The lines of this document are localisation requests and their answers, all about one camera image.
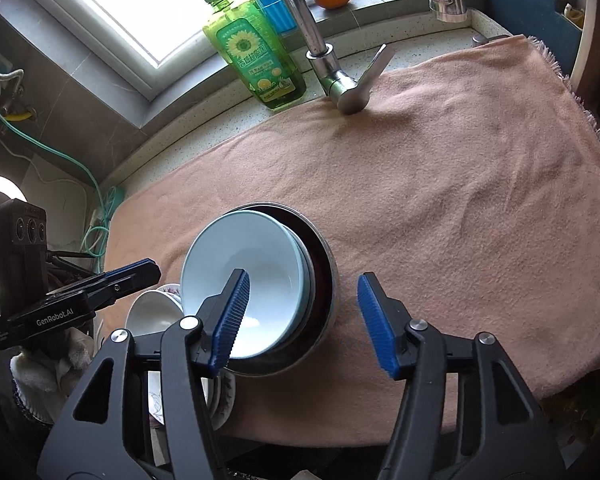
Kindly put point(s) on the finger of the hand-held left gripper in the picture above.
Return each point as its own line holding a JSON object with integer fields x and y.
{"x": 125, "y": 280}

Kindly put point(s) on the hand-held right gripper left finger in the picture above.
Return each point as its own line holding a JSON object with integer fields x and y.
{"x": 230, "y": 320}

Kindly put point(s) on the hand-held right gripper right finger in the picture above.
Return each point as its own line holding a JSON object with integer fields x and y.
{"x": 375, "y": 325}

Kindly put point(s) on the white plate with grey print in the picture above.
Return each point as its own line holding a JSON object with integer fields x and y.
{"x": 150, "y": 310}

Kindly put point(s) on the light blue ceramic bowl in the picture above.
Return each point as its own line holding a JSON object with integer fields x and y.
{"x": 250, "y": 260}

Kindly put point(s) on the stainless steel bowl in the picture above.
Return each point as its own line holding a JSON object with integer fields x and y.
{"x": 325, "y": 285}

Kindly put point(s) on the person's left forearm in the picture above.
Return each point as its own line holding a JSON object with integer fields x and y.
{"x": 15, "y": 435}

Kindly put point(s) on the person's left hand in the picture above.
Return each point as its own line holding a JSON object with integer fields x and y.
{"x": 55, "y": 360}

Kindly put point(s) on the black tripod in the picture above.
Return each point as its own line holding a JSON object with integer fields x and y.
{"x": 62, "y": 255}

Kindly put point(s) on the pink towel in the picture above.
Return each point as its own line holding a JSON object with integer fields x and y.
{"x": 455, "y": 185}

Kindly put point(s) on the green dish soap bottle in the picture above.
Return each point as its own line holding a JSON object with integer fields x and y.
{"x": 252, "y": 55}

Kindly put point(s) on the chrome kitchen faucet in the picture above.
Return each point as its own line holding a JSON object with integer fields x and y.
{"x": 330, "y": 70}

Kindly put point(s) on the white framed window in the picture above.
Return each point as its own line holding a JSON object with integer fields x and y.
{"x": 130, "y": 10}

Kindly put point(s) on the metal sink knob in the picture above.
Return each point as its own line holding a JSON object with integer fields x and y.
{"x": 480, "y": 39}

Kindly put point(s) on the blue ribbed cup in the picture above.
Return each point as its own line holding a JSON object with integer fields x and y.
{"x": 277, "y": 10}

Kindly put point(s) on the blue knife holder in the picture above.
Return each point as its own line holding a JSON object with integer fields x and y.
{"x": 545, "y": 15}

